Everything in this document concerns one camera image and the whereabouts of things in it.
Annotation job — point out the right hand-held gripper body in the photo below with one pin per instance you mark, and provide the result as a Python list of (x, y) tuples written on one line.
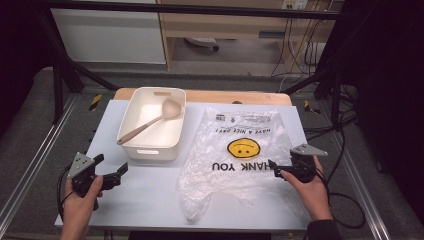
[(302, 166)]

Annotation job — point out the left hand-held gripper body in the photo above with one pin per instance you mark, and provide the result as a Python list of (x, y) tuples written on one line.
[(81, 165)]

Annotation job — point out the clear smiley plastic bag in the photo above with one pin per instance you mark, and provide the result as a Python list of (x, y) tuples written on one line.
[(233, 190)]

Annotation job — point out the white plastic bin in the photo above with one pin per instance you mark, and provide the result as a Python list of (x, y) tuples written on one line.
[(160, 135)]

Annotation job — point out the beige ladle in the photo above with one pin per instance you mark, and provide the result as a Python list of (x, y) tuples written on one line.
[(170, 109)]

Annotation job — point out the person's right hand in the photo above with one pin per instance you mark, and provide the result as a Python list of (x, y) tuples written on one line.
[(311, 196)]

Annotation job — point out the person's left hand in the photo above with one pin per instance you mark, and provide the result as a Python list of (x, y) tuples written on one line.
[(78, 206)]

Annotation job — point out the yellow black tape marker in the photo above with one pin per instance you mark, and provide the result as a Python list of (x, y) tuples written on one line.
[(310, 107), (95, 102)]

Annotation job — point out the wooden board under table top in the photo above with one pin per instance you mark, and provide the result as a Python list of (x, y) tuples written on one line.
[(233, 97)]

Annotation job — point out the black curtain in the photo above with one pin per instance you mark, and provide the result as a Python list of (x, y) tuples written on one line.
[(390, 83), (20, 50)]

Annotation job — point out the white cabinet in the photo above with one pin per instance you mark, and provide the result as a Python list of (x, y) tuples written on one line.
[(106, 36)]

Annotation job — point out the office chair base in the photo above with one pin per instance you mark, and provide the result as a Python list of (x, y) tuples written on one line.
[(201, 41)]

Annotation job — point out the light wooden desk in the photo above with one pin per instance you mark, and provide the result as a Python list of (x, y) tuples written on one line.
[(213, 26)]

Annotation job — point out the white power strip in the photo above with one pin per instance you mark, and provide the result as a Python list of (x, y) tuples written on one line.
[(295, 4)]

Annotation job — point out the aluminium rail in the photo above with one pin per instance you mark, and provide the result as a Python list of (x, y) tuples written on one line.
[(36, 156), (361, 190)]

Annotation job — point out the black metal frame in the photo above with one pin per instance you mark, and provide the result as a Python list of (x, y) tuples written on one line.
[(200, 9)]

